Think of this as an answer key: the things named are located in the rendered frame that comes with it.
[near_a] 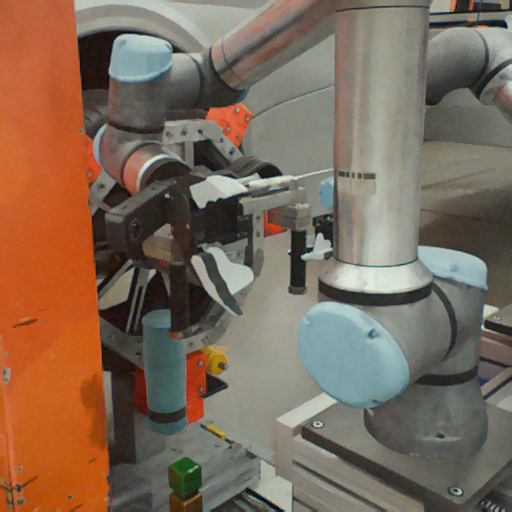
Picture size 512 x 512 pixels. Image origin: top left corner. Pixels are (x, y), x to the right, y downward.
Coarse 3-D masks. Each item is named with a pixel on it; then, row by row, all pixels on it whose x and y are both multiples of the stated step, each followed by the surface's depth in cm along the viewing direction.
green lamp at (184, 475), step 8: (176, 464) 106; (184, 464) 106; (192, 464) 106; (168, 472) 106; (176, 472) 104; (184, 472) 104; (192, 472) 104; (200, 472) 106; (168, 480) 106; (176, 480) 105; (184, 480) 103; (192, 480) 105; (200, 480) 106; (176, 488) 105; (184, 488) 104; (192, 488) 105; (184, 496) 104
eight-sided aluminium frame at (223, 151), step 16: (176, 128) 146; (192, 128) 149; (208, 128) 152; (208, 144) 159; (224, 144) 157; (224, 160) 160; (256, 176) 166; (96, 192) 135; (256, 192) 167; (96, 208) 136; (256, 224) 170; (256, 240) 171; (256, 256) 172; (256, 272) 173; (240, 304) 172; (208, 320) 169; (224, 320) 170; (112, 336) 146; (192, 336) 162; (208, 336) 165; (128, 352) 149
